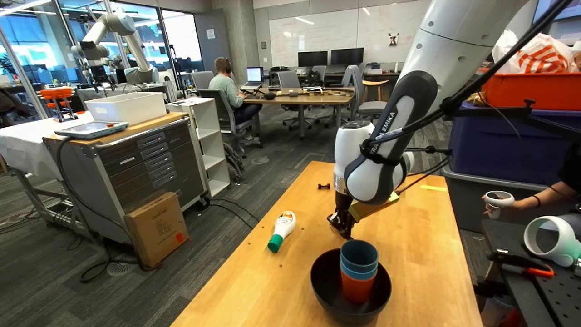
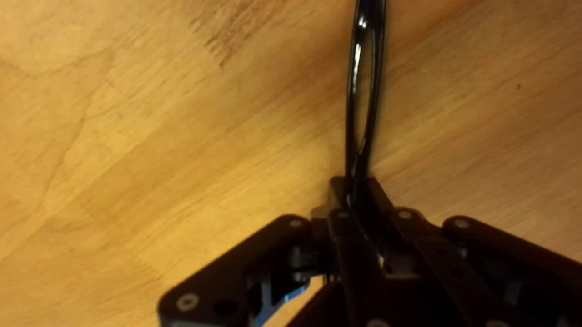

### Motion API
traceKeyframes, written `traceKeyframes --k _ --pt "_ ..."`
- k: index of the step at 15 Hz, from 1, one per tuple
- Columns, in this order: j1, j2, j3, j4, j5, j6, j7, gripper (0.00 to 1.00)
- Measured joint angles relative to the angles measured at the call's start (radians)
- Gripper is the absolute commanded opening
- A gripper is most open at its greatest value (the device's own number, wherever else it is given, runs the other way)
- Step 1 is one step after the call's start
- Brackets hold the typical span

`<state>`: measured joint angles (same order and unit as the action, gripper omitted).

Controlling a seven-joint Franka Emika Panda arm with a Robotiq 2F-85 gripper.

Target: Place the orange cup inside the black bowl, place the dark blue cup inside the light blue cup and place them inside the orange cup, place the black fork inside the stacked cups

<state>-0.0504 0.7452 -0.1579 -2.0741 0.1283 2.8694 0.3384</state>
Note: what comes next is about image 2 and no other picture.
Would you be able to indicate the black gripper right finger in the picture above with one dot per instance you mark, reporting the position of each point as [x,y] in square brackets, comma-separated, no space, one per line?
[485,278]

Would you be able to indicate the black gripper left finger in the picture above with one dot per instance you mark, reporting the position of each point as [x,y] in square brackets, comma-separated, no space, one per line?
[292,273]

